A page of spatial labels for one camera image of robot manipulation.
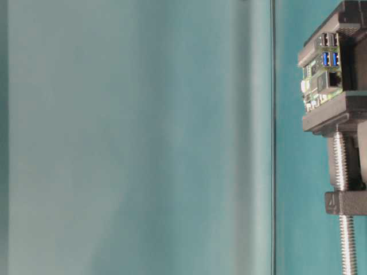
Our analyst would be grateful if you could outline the steel threaded vise rod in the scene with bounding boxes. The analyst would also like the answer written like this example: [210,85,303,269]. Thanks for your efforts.
[333,131,358,274]

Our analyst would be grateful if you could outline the green PCB board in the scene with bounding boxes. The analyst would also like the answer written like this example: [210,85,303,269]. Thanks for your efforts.
[298,32,343,113]

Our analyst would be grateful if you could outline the black PCB vise fixture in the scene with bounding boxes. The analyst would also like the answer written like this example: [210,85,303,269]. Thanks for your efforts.
[299,1,366,216]

